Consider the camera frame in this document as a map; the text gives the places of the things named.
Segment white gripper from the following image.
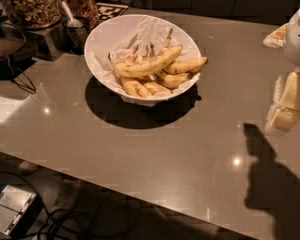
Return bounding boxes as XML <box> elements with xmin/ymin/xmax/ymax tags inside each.
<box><xmin>265</xmin><ymin>67</ymin><xmax>300</xmax><ymax>133</ymax></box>

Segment long yellow banana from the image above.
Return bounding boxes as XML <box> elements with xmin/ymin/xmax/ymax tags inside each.
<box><xmin>114</xmin><ymin>45</ymin><xmax>183</xmax><ymax>78</ymax></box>

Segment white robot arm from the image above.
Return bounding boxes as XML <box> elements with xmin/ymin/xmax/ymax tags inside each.
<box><xmin>263</xmin><ymin>8</ymin><xmax>300</xmax><ymax>135</ymax></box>

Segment lower right yellow banana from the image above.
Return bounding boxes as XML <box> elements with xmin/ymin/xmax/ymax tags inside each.
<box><xmin>156</xmin><ymin>70</ymin><xmax>189</xmax><ymax>89</ymax></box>

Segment front middle yellow banana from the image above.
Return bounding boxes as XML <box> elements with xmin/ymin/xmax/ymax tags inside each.
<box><xmin>142</xmin><ymin>81</ymin><xmax>170</xmax><ymax>95</ymax></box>

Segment front left yellow banana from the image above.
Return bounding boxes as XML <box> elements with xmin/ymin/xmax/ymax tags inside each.
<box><xmin>120</xmin><ymin>77</ymin><xmax>152</xmax><ymax>98</ymax></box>

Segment back small yellow banana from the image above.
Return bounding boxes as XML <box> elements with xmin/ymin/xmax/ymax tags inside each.
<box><xmin>108</xmin><ymin>47</ymin><xmax>138</xmax><ymax>66</ymax></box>

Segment white bowl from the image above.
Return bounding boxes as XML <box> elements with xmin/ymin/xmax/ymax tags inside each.
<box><xmin>83</xmin><ymin>13</ymin><xmax>202</xmax><ymax>108</ymax></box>

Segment black white fiducial marker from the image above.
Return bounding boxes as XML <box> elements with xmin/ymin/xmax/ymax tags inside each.
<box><xmin>97</xmin><ymin>2</ymin><xmax>128</xmax><ymax>21</ymax></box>

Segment dark scoop cup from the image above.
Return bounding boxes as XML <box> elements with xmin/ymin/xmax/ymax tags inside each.
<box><xmin>62</xmin><ymin>17</ymin><xmax>89</xmax><ymax>55</ymax></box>

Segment white plastic scoop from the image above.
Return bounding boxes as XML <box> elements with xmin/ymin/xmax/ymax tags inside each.
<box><xmin>59</xmin><ymin>0</ymin><xmax>83</xmax><ymax>28</ymax></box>

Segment metal jar stand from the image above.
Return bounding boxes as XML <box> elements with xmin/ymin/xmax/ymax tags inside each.
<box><xmin>23</xmin><ymin>23</ymin><xmax>66</xmax><ymax>61</ymax></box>

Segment glass jar of nuts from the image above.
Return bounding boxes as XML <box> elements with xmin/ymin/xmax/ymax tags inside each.
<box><xmin>0</xmin><ymin>0</ymin><xmax>62</xmax><ymax>30</ymax></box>

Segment grey box on floor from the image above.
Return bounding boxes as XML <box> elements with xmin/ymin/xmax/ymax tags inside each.
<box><xmin>0</xmin><ymin>185</ymin><xmax>36</xmax><ymax>237</ymax></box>

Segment black floor cable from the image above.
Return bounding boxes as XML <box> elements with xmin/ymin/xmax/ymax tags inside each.
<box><xmin>0</xmin><ymin>170</ymin><xmax>138</xmax><ymax>240</ymax></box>

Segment black appliance with cable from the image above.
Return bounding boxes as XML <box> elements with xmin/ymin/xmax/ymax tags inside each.
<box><xmin>0</xmin><ymin>23</ymin><xmax>36</xmax><ymax>94</ymax></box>

